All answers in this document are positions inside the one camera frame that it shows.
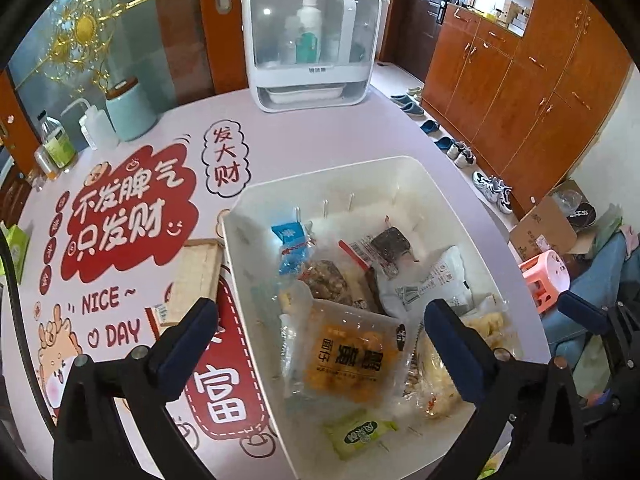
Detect white puffed cracker packet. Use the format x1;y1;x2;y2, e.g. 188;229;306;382
416;311;506;418

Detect white red cracker packet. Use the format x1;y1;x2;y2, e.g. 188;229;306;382
144;304;169;340

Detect white orange snack pouch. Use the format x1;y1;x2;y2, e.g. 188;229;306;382
378;246;474;318

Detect beige wafer pack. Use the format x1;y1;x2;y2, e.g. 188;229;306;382
158;238;224;327

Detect green snack packet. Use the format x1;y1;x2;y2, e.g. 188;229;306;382
323;410;398;460

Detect dark chocolate clear packet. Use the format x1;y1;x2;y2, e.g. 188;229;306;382
337;216;418;280

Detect orange puffed snack bag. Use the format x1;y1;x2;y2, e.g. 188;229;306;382
279;281;418;406

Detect clear nut mix packet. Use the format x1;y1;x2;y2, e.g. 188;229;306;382
298;259;352;306

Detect blue foil snack packet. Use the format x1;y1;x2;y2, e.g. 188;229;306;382
271;221;312;275

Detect pink plastic stool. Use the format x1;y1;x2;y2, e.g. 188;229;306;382
518;249;570;314

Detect cardboard box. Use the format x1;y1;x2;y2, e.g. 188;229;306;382
509;180;597;261

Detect printed pink tablecloth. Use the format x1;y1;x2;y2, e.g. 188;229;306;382
1;90;550;479

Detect green tissue box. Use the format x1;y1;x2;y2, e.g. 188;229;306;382
1;222;29;283

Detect wooden cabinet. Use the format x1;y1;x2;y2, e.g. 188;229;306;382
421;0;631;216

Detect blue slippers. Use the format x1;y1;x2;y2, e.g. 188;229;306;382
390;88;454;152

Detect white plastic bin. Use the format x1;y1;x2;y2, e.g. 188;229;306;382
224;156;539;479

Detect orange liquid jar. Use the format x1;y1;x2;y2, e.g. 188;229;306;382
34;145;60;181

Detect green label glass bottle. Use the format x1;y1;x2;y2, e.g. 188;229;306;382
37;110;77;171

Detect white squeeze bottle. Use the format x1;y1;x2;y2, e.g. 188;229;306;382
61;98;119;151

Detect teal canister with lid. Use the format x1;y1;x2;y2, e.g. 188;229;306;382
105;77;157;142

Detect white countertop sterilizer cabinet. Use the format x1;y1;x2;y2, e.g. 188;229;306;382
241;0;390;113

